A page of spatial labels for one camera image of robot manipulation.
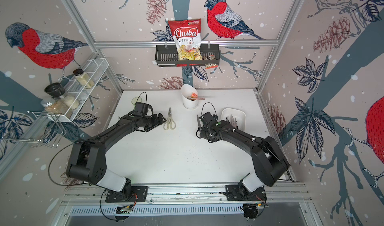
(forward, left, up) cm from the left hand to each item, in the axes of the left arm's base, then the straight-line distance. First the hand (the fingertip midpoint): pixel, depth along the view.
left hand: (163, 119), depth 90 cm
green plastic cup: (+20, +25, -5) cm, 32 cm away
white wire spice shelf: (+6, +44, +21) cm, 49 cm away
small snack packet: (+25, -28, +21) cm, 43 cm away
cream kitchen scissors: (+3, -2, -10) cm, 11 cm away
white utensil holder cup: (+22, -15, -5) cm, 27 cm away
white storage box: (+10, -51, -10) cm, 52 cm away
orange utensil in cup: (+21, -18, -4) cm, 29 cm away
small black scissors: (-7, -22, -3) cm, 23 cm away
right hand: (-7, -24, -5) cm, 26 cm away
